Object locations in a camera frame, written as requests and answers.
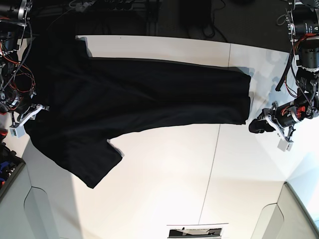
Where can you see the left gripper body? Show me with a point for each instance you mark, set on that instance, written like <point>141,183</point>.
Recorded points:
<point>283,118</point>

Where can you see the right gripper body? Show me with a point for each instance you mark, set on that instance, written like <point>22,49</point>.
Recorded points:
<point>20,106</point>

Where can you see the black t-shirt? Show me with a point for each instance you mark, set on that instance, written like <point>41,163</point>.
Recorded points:
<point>93,100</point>

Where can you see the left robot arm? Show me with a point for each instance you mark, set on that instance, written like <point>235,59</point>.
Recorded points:
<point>301,74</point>

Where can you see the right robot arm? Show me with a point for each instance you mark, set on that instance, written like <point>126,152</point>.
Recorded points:
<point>17,82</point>

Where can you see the bin of colourful clothes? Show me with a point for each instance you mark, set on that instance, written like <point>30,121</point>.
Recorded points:
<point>10,165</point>

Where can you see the white label card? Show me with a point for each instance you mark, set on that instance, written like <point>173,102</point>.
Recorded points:
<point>203,231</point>

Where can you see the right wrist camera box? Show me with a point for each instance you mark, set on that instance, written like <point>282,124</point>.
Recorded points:
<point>17,131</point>

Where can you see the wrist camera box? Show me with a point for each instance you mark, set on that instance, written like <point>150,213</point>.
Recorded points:
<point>284,146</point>
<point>17,131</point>

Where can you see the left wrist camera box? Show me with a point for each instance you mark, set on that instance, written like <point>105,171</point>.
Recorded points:
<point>284,146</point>

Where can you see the grey base plate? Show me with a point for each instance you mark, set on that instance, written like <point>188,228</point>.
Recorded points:
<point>285,219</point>
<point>25,211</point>

